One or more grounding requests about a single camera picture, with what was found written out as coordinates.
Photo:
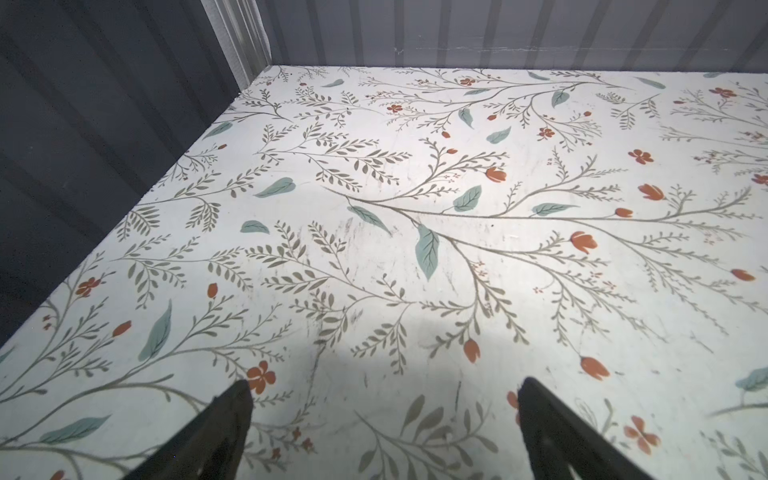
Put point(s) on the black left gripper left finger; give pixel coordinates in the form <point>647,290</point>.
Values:
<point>210,446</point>

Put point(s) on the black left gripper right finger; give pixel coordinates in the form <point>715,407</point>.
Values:
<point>560,445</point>

